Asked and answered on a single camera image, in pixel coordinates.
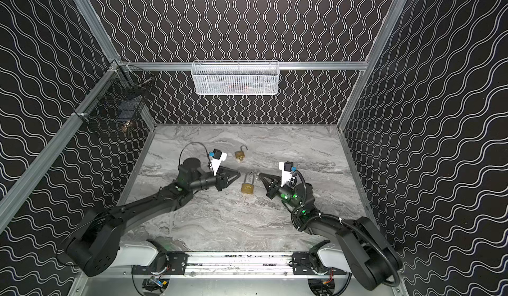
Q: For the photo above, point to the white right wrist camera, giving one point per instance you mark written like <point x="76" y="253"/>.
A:
<point x="287" y="177"/>

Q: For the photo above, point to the small brass padlock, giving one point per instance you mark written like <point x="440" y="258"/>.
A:
<point x="240" y="155"/>

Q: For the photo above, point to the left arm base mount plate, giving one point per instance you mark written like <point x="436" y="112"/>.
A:
<point x="169" y="263"/>

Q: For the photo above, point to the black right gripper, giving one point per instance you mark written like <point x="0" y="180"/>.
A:
<point x="276" y="187"/>

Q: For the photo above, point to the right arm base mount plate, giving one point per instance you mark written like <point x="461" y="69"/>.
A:
<point x="306" y="263"/>

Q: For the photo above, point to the white mesh wall basket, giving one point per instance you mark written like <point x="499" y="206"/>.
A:
<point x="236" y="77"/>

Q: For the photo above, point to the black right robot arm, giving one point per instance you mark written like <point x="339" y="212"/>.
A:
<point x="363" y="251"/>

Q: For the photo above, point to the long shackle brass padlock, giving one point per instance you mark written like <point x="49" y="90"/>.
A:
<point x="248" y="183"/>

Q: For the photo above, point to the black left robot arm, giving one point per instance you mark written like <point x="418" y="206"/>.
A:
<point x="97" y="244"/>

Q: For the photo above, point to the black wire wall basket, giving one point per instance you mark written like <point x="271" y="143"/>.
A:
<point x="115" y="112"/>

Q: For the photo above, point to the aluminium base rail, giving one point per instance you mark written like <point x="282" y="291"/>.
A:
<point x="199" y="264"/>

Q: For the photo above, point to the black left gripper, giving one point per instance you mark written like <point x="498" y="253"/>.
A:
<point x="220" y="179"/>

